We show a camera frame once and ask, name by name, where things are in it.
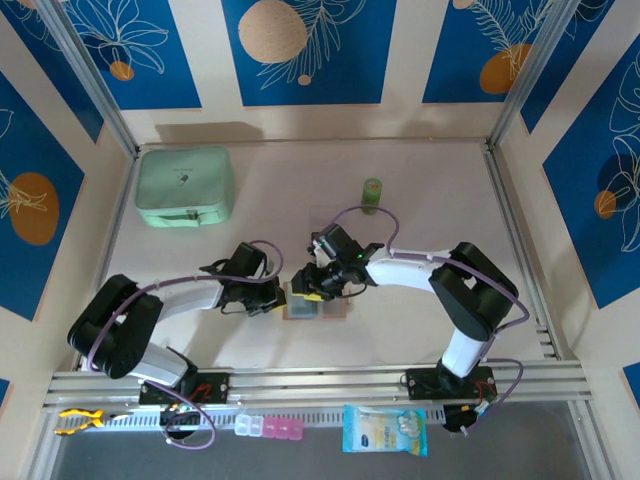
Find wet wipes pack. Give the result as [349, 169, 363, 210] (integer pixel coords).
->
[342, 404, 430, 458]

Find clear pill box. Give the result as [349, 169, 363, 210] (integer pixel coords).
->
[234, 414, 265, 438]

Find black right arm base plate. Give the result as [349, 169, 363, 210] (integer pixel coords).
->
[405, 367, 496, 401]

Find small green bottle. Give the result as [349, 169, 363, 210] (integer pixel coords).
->
[360, 178, 382, 217]

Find pink pill box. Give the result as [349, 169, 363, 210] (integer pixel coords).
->
[262, 417, 305, 442]

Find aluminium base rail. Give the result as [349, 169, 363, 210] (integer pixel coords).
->
[42, 358, 596, 409]

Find yellow black pliers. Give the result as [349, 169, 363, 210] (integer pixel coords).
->
[57, 407, 134, 436]

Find mint green zip pouch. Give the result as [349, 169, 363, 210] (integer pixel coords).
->
[134, 145, 236, 230]

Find aluminium side rail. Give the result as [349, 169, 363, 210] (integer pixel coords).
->
[482, 142, 564, 361]
[74, 144, 144, 371]

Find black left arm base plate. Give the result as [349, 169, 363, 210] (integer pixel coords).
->
[138, 372, 231, 405]

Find slotted cable duct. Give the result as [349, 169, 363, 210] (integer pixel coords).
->
[54, 405, 446, 432]

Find aluminium corner post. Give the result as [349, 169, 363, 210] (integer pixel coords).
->
[37, 0, 140, 159]
[487, 0, 584, 151]

